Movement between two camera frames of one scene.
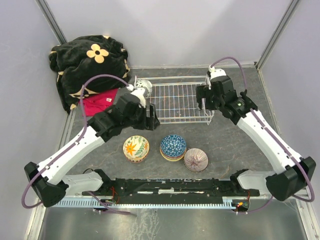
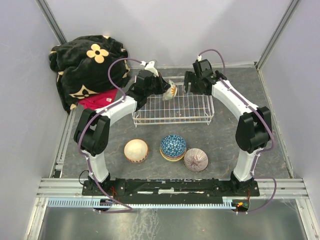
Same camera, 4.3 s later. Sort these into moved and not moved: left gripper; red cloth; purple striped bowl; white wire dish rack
Moved: left gripper
Not moved: white wire dish rack; purple striped bowl; red cloth
